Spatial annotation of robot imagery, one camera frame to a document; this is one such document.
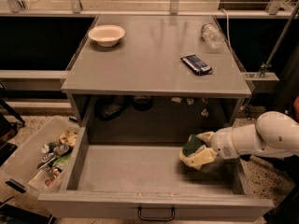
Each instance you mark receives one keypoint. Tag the black drawer handle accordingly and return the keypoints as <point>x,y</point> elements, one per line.
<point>156,214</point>

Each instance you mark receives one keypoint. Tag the clear plastic storage bin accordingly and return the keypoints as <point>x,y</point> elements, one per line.
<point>29,168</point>

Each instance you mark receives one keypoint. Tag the grey cabinet table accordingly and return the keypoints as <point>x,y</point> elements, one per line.
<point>147,61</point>

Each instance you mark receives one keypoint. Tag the green and yellow sponge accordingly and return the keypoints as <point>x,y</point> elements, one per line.
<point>187,153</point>

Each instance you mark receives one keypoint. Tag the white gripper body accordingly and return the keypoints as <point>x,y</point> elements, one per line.
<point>222,145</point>

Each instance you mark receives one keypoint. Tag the dark blue snack packet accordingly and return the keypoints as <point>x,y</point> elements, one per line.
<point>197,65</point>

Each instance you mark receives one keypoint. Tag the grey open drawer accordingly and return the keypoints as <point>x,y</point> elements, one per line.
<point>113,181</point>

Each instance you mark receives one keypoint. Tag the white ceramic bowl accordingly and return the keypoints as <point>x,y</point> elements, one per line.
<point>106,35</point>

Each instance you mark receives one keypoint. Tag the green snack bag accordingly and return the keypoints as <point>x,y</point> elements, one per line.
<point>62,162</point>

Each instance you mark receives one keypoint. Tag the black bag under table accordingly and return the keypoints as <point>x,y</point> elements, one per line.
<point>109,107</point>

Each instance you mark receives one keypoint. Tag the black tape roll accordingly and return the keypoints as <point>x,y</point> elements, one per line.
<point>142,103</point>

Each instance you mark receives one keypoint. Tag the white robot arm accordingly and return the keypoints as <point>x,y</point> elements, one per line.
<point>273,135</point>

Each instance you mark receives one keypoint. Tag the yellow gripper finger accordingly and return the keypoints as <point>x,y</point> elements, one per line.
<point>202,157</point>
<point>205,137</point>

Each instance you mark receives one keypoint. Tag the yellow crumpled packet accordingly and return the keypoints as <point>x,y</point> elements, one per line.
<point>69,138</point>

